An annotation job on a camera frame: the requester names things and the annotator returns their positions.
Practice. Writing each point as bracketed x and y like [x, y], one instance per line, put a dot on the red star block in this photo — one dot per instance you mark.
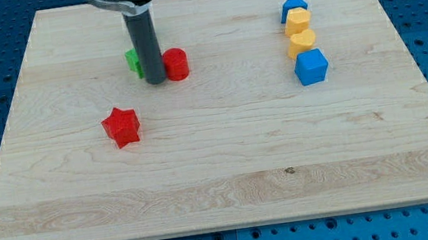
[122, 126]

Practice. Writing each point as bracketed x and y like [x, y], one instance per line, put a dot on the green star block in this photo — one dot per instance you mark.
[133, 62]

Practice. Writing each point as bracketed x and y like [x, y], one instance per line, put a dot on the blue cube block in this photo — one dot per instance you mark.
[311, 67]

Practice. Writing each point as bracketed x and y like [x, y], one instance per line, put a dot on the wooden board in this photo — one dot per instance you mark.
[239, 143]

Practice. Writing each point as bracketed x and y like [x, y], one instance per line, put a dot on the yellow heart block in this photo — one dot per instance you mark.
[301, 42]

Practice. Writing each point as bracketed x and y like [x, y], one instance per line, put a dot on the yellow hexagon block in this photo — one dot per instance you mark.
[297, 20]

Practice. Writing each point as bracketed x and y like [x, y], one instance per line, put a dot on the red cylinder block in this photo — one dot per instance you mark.
[176, 64]

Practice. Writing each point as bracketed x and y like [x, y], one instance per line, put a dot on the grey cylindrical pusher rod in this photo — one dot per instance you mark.
[142, 34]

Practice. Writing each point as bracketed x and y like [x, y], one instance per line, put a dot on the blue triangle block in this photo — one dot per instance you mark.
[288, 5]

